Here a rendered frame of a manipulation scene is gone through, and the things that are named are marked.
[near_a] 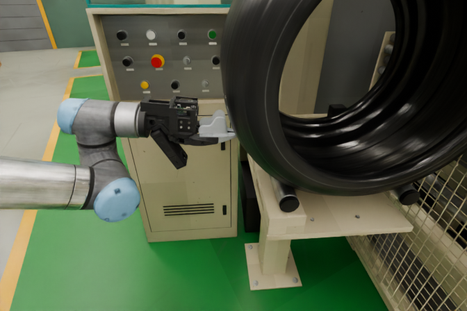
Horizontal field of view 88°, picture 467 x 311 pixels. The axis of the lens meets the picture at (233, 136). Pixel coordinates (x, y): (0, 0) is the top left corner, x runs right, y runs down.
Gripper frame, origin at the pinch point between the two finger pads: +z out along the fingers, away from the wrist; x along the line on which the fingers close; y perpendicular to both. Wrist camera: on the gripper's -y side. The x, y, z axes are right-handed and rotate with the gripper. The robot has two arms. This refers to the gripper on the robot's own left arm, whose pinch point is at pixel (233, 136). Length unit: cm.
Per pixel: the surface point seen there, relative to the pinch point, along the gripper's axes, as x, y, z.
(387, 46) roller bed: 37, 20, 55
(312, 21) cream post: 26.6, 24.7, 21.8
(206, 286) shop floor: 24, -103, 0
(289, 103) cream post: 26.6, -0.7, 21.1
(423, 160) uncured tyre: -11.1, 3.7, 37.2
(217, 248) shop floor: 45, -102, 6
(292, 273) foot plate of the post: 27, -96, 46
